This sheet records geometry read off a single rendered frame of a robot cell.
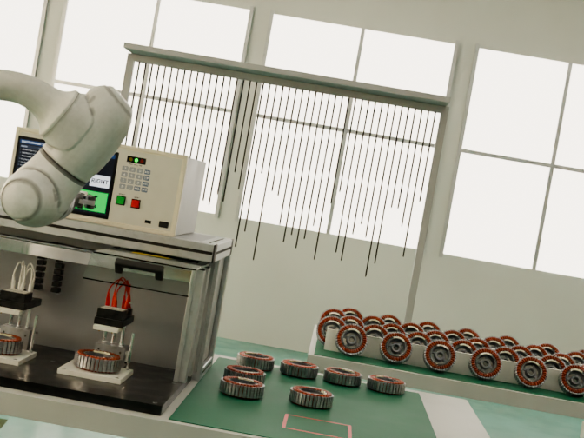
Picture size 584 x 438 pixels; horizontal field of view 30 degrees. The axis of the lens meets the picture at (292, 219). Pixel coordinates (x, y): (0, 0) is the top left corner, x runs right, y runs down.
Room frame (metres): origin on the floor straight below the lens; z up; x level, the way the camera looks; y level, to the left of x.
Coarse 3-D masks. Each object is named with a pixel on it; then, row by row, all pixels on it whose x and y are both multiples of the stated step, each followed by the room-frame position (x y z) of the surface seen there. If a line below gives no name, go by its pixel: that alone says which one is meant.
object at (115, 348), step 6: (96, 342) 2.70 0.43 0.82; (102, 342) 2.70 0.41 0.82; (108, 342) 2.72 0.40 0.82; (96, 348) 2.70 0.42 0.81; (102, 348) 2.70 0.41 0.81; (108, 348) 2.70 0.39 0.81; (114, 348) 2.69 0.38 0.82; (120, 348) 2.69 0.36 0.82; (126, 348) 2.71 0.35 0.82; (120, 354) 2.69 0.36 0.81
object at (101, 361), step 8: (80, 352) 2.55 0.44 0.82; (88, 352) 2.59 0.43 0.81; (96, 352) 2.60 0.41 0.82; (104, 352) 2.61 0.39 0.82; (80, 360) 2.53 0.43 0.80; (88, 360) 2.52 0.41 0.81; (96, 360) 2.52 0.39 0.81; (104, 360) 2.52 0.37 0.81; (112, 360) 2.54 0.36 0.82; (120, 360) 2.56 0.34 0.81; (88, 368) 2.52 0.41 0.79; (96, 368) 2.52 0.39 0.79; (104, 368) 2.53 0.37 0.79; (112, 368) 2.54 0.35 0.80; (120, 368) 2.57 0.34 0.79
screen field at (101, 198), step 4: (88, 192) 2.71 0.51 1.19; (92, 192) 2.71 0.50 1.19; (96, 192) 2.71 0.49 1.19; (100, 192) 2.71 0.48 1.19; (96, 196) 2.71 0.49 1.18; (100, 196) 2.71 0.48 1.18; (104, 196) 2.71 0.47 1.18; (96, 200) 2.71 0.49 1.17; (100, 200) 2.71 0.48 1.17; (104, 200) 2.71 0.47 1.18; (96, 204) 2.71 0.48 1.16; (100, 204) 2.71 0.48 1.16; (104, 204) 2.71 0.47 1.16; (84, 208) 2.71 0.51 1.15; (96, 208) 2.71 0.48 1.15; (100, 208) 2.71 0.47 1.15; (104, 208) 2.71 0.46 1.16; (100, 212) 2.71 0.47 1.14; (104, 212) 2.71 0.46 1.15
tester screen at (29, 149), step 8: (24, 144) 2.72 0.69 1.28; (32, 144) 2.72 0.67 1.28; (40, 144) 2.72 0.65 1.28; (24, 152) 2.72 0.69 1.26; (32, 152) 2.72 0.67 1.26; (24, 160) 2.72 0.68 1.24; (112, 160) 2.71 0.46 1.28; (16, 168) 2.72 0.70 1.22; (104, 168) 2.71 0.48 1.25; (112, 168) 2.71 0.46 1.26; (104, 192) 2.71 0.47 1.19
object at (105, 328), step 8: (96, 312) 2.62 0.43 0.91; (104, 312) 2.62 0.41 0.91; (112, 312) 2.62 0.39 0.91; (120, 312) 2.62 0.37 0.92; (96, 320) 2.62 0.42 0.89; (104, 320) 2.62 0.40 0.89; (112, 320) 2.62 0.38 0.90; (120, 320) 2.62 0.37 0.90; (128, 320) 2.68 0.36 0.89; (96, 328) 2.60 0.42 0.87; (104, 328) 2.60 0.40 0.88; (112, 328) 2.60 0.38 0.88; (120, 328) 2.63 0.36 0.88; (104, 336) 2.72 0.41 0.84; (112, 336) 2.72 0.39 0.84; (120, 344) 2.71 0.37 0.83
